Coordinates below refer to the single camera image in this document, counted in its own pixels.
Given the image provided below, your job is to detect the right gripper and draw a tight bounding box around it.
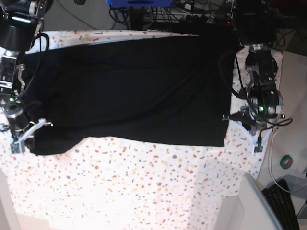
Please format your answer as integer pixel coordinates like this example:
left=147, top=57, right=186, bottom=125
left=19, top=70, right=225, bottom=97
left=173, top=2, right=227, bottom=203
left=0, top=50, right=53, bottom=143

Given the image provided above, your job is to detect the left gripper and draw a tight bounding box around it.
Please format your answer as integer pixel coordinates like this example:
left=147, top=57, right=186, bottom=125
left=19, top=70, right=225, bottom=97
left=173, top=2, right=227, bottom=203
left=222, top=44, right=285, bottom=146

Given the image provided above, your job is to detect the black t-shirt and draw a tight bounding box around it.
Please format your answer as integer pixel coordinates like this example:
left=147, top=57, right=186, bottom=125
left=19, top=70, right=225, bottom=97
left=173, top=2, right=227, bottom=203
left=24, top=34, right=238, bottom=155

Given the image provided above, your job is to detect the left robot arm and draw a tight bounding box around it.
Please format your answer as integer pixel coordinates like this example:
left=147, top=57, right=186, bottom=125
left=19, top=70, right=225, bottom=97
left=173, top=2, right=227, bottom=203
left=223, top=0, right=291, bottom=152

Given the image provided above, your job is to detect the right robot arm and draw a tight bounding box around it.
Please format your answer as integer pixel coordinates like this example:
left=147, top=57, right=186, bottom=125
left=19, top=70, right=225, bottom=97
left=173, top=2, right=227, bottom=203
left=0, top=0, right=53, bottom=144

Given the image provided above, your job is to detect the green tape roll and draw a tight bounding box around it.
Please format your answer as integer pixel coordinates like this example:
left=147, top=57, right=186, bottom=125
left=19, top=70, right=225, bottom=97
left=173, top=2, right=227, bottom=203
left=280, top=155, right=293, bottom=170

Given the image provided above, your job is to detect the black keyboard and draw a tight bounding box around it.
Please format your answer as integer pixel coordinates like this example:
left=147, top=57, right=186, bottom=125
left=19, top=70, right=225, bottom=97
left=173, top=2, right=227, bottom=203
left=262, top=184, right=300, bottom=230

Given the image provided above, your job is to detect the white panel left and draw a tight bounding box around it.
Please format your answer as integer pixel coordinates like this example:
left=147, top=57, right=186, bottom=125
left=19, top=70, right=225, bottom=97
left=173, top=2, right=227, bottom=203
left=0, top=171, right=21, bottom=230

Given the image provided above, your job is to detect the white wrist camera board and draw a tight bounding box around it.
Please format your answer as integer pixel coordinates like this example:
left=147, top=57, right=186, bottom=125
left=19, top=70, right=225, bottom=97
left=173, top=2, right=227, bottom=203
left=254, top=141, right=265, bottom=153

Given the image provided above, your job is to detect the white charging cable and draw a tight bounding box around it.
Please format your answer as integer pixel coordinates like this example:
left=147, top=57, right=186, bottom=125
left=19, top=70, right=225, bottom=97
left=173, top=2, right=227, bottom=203
left=268, top=126, right=292, bottom=192

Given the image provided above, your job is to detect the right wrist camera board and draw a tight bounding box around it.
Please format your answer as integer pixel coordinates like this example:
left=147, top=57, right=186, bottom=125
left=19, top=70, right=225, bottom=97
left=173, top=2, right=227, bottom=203
left=10, top=141, right=25, bottom=154

